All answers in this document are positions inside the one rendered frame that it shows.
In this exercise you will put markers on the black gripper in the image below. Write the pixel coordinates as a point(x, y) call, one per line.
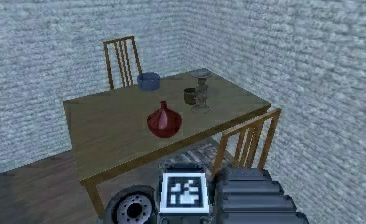
point(132, 208)

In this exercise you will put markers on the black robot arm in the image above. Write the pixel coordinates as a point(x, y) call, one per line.
point(251, 200)

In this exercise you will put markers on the dark red round vase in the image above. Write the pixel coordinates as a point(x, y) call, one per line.
point(164, 121)

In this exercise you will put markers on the dark olive mug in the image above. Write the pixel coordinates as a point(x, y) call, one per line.
point(190, 95)

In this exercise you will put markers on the blue bowl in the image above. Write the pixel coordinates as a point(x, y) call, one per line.
point(148, 81)

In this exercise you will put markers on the wooden dining table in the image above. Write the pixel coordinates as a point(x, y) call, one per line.
point(117, 133)

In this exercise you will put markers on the grey patterned cloth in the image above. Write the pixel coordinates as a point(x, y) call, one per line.
point(199, 155)

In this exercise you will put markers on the wooden slat-back chair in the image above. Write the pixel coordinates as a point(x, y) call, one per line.
point(122, 63)
point(247, 140)

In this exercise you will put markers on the grey flat plate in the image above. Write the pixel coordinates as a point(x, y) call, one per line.
point(201, 73)

